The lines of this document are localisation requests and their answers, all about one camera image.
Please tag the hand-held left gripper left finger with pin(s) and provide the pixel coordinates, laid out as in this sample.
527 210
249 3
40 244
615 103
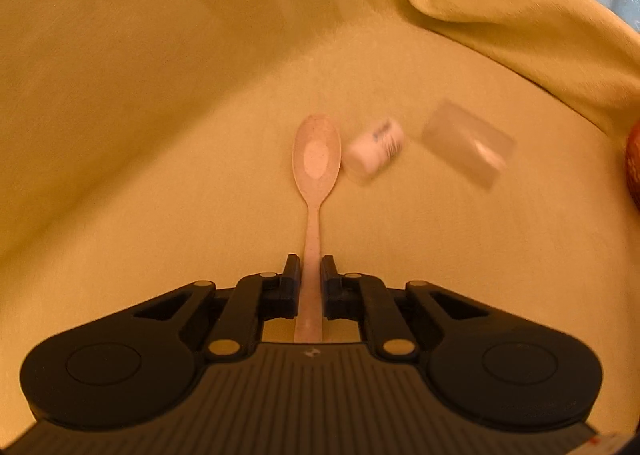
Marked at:
291 290

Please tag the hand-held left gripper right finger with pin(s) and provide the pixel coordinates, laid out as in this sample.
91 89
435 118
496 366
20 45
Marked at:
330 290

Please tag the pink plastic spoon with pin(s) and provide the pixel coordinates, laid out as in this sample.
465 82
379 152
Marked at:
316 160

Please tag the small white bottle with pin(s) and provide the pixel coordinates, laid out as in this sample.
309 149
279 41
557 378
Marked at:
372 150

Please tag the clear plastic cup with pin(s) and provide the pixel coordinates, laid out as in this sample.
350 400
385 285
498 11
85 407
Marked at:
465 142

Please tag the yellow blanket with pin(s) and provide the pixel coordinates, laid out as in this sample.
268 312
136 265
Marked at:
150 85

